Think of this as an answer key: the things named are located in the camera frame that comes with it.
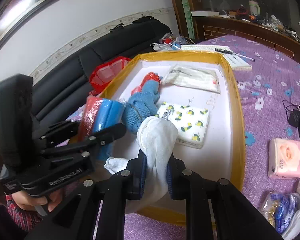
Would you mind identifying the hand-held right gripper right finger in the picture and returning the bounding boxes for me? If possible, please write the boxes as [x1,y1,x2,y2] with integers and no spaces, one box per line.
[166,152,284,240]

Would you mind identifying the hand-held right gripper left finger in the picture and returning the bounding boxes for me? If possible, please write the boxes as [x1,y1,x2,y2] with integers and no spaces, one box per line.
[22,148,150,240]

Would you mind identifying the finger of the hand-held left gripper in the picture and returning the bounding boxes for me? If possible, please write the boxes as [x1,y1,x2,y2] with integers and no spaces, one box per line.
[40,123,127,159]
[31,120,81,145]

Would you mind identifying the red blue packaged towels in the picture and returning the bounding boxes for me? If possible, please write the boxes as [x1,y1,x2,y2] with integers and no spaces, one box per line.
[80,95,127,160]

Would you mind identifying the white sock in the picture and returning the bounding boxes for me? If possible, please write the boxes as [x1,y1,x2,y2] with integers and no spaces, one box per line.
[104,116,178,214]

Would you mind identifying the yellow taped cardboard box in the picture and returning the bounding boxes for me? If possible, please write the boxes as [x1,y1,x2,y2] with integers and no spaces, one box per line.
[99,51,246,227]

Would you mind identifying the person's left forearm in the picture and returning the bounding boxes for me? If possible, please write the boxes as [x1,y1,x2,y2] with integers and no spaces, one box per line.
[0,194,45,240]

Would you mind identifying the person's left hand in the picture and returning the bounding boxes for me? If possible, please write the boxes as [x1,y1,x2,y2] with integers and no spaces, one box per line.
[14,189,65,217]

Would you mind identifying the blue knit glove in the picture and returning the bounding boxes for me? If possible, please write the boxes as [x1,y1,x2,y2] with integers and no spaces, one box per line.
[122,79,163,133]

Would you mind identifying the lemon print tissue pack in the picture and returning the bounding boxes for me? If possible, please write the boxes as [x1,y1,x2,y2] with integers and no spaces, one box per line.
[154,101,210,150]

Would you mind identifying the red plastic bag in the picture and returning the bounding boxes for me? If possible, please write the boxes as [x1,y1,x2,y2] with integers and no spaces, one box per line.
[89,56,132,93]

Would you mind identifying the small red plastic wrapper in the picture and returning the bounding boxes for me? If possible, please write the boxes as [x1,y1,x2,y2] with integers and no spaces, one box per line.
[131,72,163,95]

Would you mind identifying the clear bag of white cloth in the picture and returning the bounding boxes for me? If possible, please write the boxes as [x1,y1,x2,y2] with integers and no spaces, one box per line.
[161,64,221,95]

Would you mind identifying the clear bag of small items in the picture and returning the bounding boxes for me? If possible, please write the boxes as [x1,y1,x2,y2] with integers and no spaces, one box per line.
[150,35,195,51]

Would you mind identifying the framed picture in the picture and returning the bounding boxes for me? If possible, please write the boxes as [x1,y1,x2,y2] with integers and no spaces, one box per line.
[0,0,69,63]

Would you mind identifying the clear bag of blue items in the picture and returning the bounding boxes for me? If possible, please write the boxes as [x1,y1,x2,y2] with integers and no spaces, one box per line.
[259,191,300,233]

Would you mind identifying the pink tissue pack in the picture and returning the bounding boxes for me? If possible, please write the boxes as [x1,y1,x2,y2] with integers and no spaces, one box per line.
[268,138,300,180]

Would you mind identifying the white notebook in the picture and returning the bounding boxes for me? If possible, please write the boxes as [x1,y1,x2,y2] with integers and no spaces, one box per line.
[181,44,253,71]

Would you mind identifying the black pen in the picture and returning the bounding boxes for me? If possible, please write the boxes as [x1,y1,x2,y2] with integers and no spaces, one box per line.
[214,47,232,55]

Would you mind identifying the slim silver pen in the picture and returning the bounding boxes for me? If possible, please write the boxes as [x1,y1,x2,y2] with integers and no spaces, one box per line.
[231,52,255,62]

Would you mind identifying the flat white box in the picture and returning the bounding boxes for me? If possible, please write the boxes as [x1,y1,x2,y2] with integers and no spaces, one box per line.
[191,10,219,17]

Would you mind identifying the wooden display cabinet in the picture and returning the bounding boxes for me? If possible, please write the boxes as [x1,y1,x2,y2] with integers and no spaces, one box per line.
[166,0,300,60]

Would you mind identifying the cabinet clutter pile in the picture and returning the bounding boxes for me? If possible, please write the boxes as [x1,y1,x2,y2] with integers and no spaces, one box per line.
[220,4,300,43]

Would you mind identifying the white lidded cup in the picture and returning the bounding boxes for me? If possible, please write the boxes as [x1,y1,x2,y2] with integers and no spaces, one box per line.
[249,0,261,15]

